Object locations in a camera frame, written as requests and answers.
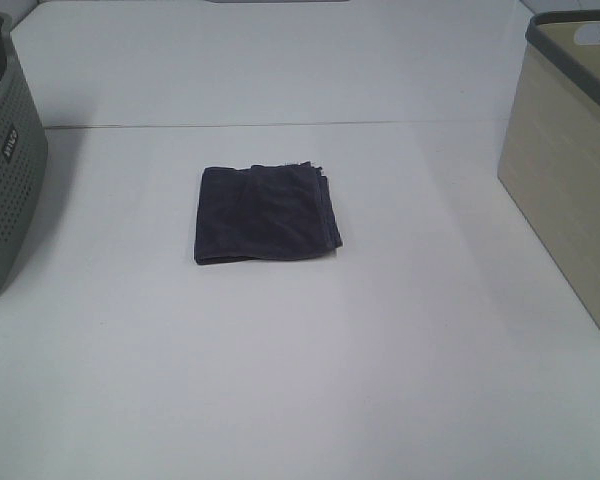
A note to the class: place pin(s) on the dark navy towel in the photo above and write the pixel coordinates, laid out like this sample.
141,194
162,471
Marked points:
271,213

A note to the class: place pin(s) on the beige basket with grey rim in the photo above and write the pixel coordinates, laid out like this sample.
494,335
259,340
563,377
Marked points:
550,160

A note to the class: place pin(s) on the grey perforated plastic basket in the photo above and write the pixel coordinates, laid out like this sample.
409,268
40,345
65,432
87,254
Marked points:
23,153

